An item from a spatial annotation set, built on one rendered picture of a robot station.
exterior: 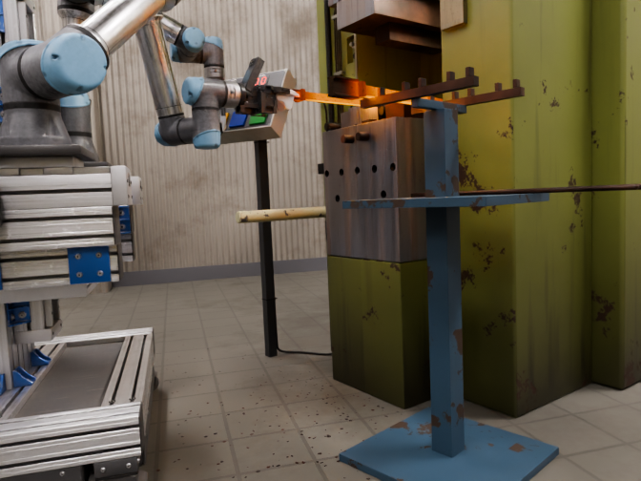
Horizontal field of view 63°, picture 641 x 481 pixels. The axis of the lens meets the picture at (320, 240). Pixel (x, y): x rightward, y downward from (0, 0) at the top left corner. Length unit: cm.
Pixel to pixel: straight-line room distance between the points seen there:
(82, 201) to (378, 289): 93
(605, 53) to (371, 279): 104
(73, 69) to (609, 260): 165
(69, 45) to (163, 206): 354
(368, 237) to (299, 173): 314
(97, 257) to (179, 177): 341
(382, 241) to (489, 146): 43
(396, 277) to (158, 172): 332
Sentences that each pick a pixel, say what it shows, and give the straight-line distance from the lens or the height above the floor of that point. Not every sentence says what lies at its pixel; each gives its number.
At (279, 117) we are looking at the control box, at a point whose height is 100.
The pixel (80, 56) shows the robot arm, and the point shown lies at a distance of 125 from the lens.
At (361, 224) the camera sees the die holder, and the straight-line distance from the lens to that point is 177.
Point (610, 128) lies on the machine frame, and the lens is 197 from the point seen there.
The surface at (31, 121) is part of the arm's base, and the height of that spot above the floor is 87.
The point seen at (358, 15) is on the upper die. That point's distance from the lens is 194.
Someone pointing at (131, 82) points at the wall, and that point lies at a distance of 482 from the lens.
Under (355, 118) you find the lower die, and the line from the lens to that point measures 189.
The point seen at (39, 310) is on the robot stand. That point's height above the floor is 41.
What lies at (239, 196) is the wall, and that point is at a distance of 474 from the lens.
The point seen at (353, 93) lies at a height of 92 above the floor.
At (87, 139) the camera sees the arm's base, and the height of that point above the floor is 89.
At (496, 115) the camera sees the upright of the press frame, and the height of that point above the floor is 90.
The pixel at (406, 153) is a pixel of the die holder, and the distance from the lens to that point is 167.
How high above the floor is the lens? 68
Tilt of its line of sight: 5 degrees down
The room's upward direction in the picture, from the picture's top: 2 degrees counter-clockwise
